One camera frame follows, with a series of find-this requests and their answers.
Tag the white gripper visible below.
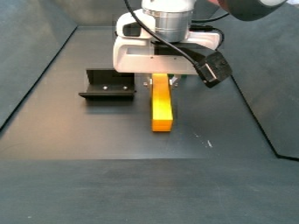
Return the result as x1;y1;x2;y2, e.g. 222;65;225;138
113;10;220;88

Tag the yellow long block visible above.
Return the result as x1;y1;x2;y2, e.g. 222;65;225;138
152;73;173;132

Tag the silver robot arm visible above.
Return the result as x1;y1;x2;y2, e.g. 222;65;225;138
113;0;232;88

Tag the black angle bracket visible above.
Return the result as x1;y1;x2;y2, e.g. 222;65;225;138
78;68;136;99

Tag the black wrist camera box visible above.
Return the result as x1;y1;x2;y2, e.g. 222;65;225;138
193;52;232;88

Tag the black cable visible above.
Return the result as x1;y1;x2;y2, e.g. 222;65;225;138
122;0;230;67

